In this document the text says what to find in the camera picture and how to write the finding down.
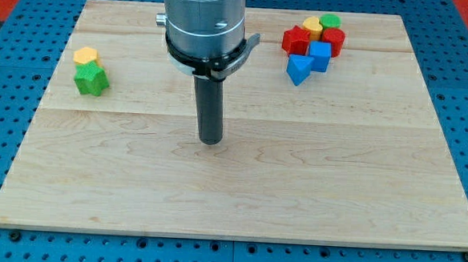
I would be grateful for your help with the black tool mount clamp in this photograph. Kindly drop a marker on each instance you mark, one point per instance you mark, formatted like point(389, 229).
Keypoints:
point(214, 69)

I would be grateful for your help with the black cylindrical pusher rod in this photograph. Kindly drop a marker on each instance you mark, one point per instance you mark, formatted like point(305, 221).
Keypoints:
point(209, 110)

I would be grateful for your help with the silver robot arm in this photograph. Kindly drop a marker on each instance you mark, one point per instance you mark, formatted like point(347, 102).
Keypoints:
point(205, 39)

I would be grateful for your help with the blue triangle block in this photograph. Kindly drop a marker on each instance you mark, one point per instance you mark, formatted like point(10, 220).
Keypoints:
point(299, 68)

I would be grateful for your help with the red star block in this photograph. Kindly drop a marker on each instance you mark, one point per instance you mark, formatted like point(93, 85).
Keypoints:
point(296, 41)

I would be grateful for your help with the blue cube block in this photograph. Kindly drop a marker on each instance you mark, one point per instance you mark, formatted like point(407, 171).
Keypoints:
point(321, 55)

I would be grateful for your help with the yellow heart block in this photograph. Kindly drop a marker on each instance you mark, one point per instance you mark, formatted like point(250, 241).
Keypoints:
point(313, 25)

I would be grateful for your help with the green star block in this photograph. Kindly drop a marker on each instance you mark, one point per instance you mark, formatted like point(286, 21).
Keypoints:
point(90, 79)

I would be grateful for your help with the green cylinder block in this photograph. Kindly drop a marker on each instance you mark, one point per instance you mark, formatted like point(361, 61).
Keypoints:
point(329, 21)

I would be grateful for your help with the red cylinder block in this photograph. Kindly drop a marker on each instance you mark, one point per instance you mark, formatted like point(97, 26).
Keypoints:
point(335, 37)

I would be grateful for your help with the yellow hexagon block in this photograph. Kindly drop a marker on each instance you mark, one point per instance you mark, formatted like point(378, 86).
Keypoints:
point(86, 54)

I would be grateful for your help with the wooden board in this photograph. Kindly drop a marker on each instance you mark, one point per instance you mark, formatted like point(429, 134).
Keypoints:
point(354, 156)

